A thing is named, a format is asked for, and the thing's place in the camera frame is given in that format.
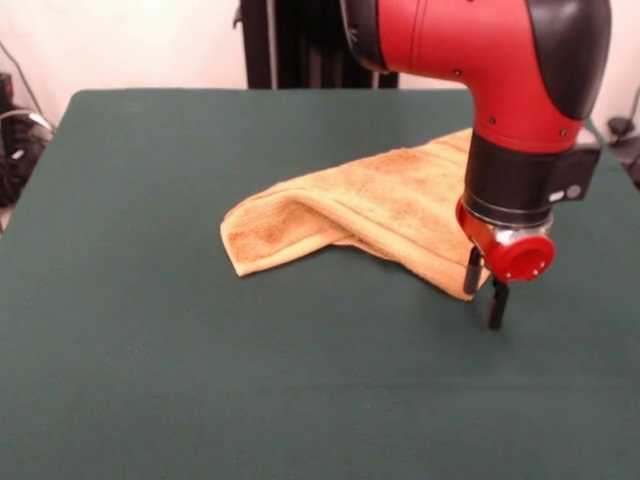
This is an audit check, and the dark green table cloth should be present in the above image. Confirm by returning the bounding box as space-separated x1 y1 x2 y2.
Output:
0 88 640 480

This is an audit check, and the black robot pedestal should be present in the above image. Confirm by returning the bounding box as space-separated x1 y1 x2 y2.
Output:
232 0 401 91

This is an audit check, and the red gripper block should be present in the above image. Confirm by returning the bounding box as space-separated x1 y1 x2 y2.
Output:
455 199 557 332

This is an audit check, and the black equipment pile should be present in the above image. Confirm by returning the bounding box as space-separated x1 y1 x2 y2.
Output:
0 72 55 209

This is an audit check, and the tan terry towel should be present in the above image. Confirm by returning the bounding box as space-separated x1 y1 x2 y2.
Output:
219 127 490 304

